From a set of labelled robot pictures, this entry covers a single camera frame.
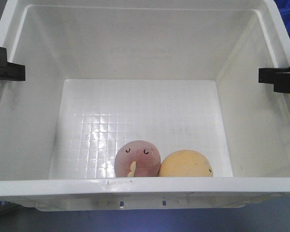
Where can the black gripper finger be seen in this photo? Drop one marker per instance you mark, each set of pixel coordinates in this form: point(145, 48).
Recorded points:
point(278, 77)
point(10, 71)

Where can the white plastic tote box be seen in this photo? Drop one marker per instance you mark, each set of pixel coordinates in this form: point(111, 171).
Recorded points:
point(180, 74)

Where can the yellow plush ball toy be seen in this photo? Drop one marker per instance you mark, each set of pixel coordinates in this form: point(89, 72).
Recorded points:
point(186, 163)

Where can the pink plush ball toy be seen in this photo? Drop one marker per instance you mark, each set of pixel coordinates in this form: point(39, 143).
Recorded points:
point(137, 159)

